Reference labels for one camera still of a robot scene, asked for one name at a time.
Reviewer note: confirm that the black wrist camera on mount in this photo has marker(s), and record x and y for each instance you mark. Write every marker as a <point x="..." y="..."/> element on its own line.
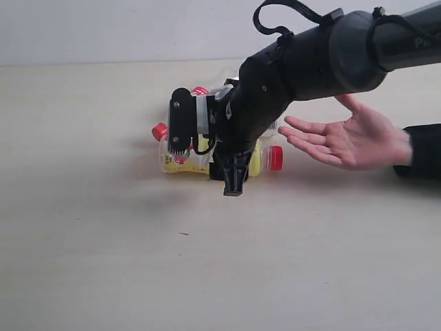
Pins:
<point x="192" y="120"/>

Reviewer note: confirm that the black sleeved forearm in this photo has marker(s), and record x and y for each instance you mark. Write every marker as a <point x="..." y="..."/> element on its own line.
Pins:
<point x="425" y="160"/>

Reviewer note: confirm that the person's open hand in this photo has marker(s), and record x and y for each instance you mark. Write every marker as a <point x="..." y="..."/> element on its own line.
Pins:
<point x="367" y="140"/>

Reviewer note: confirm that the yellow juice bottle red cap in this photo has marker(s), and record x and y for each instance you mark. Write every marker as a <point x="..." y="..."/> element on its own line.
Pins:
<point x="264" y="158"/>

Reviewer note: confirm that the clear bottle green label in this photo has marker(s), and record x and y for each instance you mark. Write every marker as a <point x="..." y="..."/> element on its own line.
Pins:
<point x="271" y="131"/>

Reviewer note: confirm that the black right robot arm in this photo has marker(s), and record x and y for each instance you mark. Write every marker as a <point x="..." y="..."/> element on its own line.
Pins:
<point x="343" y="53"/>

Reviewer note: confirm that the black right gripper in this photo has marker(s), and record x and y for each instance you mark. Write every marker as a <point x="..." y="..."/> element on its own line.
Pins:
<point x="231" y="165"/>

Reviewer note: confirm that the clear cola bottle red label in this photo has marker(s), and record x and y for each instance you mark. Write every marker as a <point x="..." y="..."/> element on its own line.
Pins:
<point x="198" y="87"/>

